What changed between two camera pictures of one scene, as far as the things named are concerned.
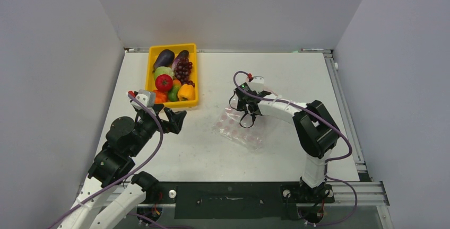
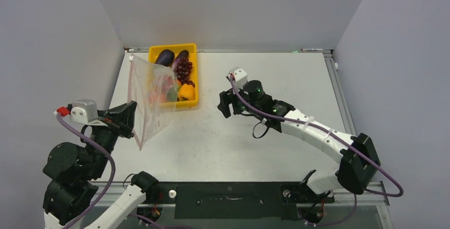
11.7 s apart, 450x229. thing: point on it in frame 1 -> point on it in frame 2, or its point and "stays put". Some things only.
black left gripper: x=175 y=118 -> x=124 y=113
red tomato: x=163 y=82 stays put
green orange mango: x=173 y=95 stays put
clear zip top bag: x=254 y=130 -> x=154 y=88
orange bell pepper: x=161 y=97 stays put
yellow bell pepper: x=186 y=92 stays put
